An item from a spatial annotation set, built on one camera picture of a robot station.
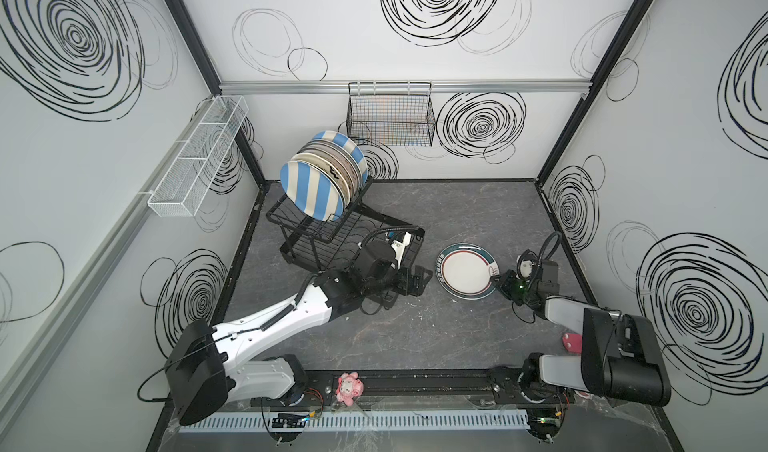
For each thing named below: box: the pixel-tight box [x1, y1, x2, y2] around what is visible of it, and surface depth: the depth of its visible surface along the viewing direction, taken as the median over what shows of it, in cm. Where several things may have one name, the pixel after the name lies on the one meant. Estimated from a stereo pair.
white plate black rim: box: [289, 152, 351, 207], surface depth 77 cm
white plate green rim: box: [435, 243, 500, 301], surface depth 96 cm
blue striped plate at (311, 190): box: [280, 161, 346, 222], surface depth 80 cm
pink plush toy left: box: [336, 371, 365, 407], surface depth 73 cm
